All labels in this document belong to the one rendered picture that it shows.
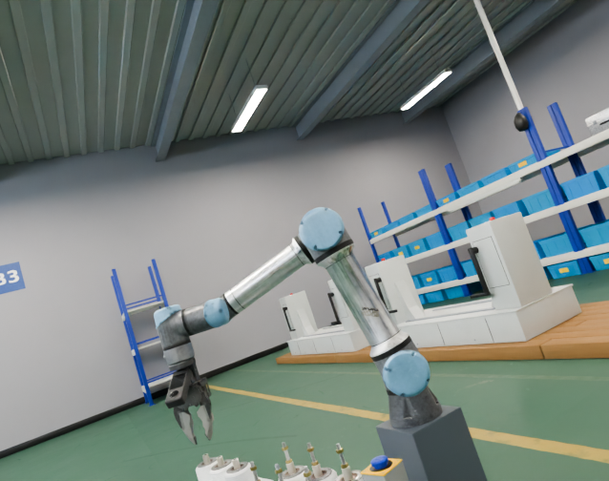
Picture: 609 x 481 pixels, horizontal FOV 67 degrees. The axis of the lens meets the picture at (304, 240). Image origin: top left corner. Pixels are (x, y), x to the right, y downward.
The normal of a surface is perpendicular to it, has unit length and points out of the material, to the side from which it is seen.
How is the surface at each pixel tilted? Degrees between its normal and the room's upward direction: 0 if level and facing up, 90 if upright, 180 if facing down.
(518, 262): 90
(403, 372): 98
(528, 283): 90
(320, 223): 82
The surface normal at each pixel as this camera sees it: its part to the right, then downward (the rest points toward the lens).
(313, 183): 0.40, -0.25
